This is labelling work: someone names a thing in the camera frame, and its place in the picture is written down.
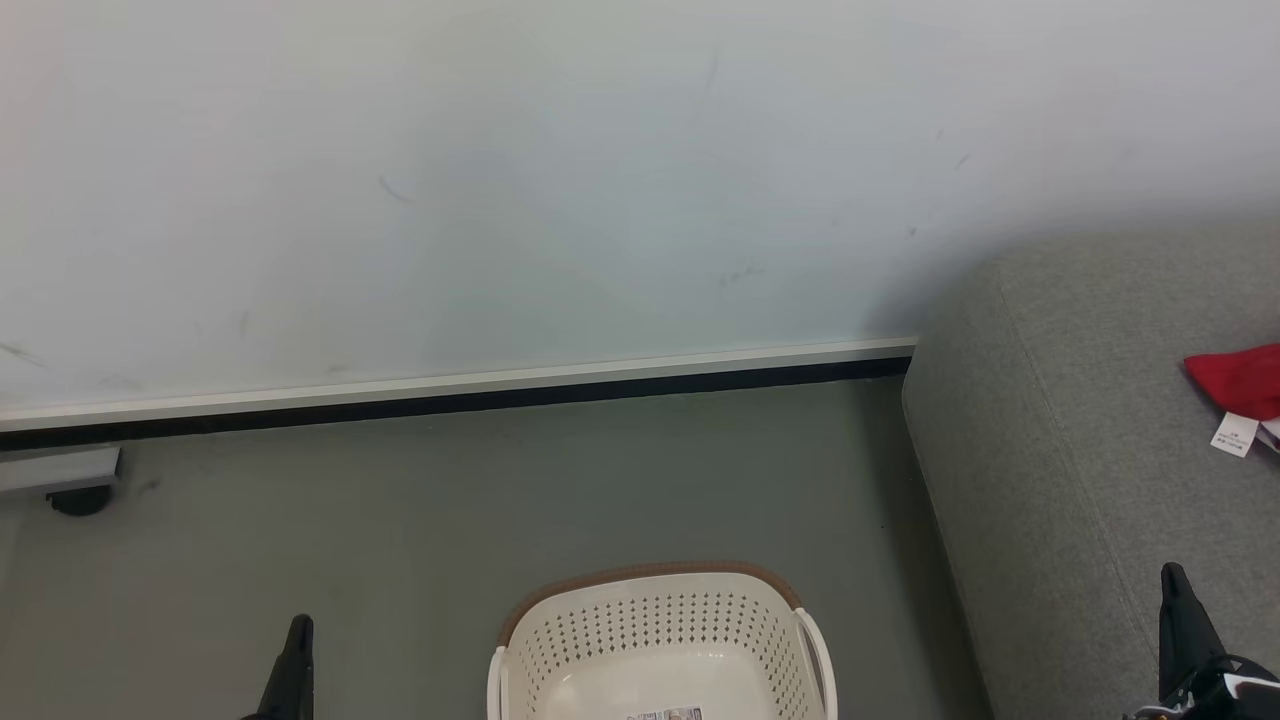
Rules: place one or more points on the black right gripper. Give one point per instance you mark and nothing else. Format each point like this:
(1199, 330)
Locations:
(1235, 695)

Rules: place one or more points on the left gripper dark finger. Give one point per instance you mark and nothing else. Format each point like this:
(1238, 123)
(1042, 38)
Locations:
(292, 670)

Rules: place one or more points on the red garment with white tag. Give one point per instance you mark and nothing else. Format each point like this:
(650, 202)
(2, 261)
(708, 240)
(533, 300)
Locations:
(1240, 380)

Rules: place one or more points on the white perforated laundry basket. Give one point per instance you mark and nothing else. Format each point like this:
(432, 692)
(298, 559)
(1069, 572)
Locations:
(650, 640)

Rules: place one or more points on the grey fabric sofa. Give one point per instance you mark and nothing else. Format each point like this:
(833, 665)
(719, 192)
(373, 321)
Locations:
(1080, 450)

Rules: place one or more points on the white and black baseboard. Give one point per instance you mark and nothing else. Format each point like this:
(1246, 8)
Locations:
(400, 395)

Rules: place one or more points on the printed label sticker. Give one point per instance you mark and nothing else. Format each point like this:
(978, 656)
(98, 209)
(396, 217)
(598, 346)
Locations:
(665, 714)

